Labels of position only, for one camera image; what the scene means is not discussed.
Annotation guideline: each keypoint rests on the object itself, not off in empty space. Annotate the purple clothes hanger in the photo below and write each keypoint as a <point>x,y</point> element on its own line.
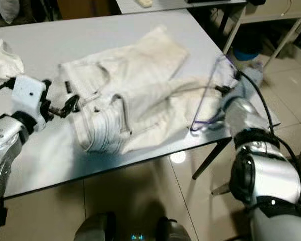
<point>193,125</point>

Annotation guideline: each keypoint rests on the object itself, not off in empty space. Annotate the cream white trousers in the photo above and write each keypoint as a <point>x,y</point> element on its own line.
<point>140,75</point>

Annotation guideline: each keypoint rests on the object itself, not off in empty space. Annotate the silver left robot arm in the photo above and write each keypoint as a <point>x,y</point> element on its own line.
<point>5,150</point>

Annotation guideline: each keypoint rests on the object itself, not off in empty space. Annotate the blue bucket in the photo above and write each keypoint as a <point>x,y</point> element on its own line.
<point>247,53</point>

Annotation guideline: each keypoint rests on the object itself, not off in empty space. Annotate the cream garment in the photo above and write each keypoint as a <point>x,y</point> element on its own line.
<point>2,60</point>

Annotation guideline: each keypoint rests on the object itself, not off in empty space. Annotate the black table leg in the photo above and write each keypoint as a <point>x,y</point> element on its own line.
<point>210,159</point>

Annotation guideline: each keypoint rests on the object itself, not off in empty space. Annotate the grey metal chair leg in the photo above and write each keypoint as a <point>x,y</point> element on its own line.
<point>220,189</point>

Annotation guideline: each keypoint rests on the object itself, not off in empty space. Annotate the grey pillow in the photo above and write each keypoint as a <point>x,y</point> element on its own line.
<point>9,7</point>

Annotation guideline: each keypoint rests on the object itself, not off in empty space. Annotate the cream remote control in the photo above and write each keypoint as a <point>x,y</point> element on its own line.
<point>145,2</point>

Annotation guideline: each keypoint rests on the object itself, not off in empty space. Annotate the robot left leg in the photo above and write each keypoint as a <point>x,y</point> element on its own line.
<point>95,227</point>

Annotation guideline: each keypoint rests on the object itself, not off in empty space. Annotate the robot leg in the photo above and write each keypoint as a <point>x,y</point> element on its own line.
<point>173,230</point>
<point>95,227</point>

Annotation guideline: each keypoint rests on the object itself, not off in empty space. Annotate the robot right leg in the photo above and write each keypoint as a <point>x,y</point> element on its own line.
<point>173,230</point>

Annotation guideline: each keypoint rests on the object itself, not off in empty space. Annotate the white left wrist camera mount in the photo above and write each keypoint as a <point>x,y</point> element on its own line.
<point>29,98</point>

